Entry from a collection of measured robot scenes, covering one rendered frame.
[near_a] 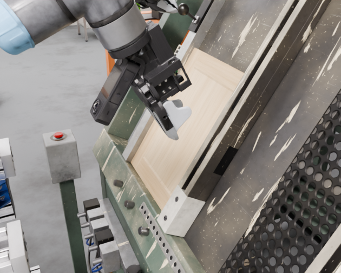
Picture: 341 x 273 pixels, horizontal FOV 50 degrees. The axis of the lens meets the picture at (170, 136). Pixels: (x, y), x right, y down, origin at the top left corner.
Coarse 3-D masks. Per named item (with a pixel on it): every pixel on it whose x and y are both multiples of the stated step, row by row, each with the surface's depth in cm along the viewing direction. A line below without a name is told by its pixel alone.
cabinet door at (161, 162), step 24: (192, 72) 125; (216, 72) 114; (240, 72) 105; (192, 96) 121; (216, 96) 111; (192, 120) 117; (216, 120) 107; (144, 144) 135; (168, 144) 123; (192, 144) 113; (144, 168) 130; (168, 168) 119; (168, 192) 114
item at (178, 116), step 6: (168, 102) 62; (168, 108) 62; (174, 108) 63; (180, 108) 63; (186, 108) 64; (168, 114) 63; (174, 114) 63; (180, 114) 64; (186, 114) 64; (174, 120) 64; (180, 120) 64; (162, 126) 64; (174, 126) 64; (180, 126) 65; (168, 132) 64; (174, 132) 65; (174, 138) 66
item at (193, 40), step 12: (216, 0) 124; (216, 12) 126; (204, 24) 127; (192, 36) 128; (204, 36) 129; (180, 48) 132; (192, 48) 129; (180, 60) 129; (180, 72) 131; (144, 120) 137; (144, 132) 136; (132, 144) 138; (132, 156) 138
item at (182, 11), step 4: (180, 4) 117; (184, 4) 117; (180, 8) 117; (184, 8) 116; (188, 8) 117; (180, 12) 117; (184, 12) 117; (188, 12) 121; (192, 16) 123; (196, 16) 126; (196, 20) 126
